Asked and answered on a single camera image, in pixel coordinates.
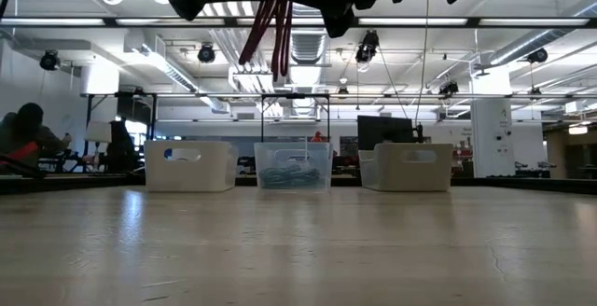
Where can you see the red padded object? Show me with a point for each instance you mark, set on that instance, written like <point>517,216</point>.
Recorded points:
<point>25,151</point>

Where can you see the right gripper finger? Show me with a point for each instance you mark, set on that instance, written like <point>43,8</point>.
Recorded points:
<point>339,21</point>

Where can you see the black metal frame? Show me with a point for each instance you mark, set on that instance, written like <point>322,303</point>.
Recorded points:
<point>296,95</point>
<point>153,119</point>

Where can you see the black hanging overhead camera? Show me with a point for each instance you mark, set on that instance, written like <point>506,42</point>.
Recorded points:
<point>367,47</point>

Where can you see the white lampshade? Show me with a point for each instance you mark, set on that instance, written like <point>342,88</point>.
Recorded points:
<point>99,131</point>

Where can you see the person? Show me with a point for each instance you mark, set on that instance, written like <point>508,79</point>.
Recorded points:
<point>122,149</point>
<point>28,129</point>

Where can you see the clear plastic bin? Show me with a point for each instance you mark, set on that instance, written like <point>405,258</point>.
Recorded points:
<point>294,152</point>

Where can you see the silver ventilation duct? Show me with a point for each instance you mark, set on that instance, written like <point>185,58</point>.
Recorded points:
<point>308,47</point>

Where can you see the black computer monitor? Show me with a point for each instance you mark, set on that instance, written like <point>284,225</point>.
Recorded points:
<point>384,131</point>

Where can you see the white plastic bin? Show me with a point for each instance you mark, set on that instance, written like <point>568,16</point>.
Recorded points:
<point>186,175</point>
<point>406,175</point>

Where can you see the white square pillar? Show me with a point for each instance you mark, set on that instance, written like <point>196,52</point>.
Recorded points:
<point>492,138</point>

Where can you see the black table edge rail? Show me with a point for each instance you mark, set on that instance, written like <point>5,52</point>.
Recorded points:
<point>70,181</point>

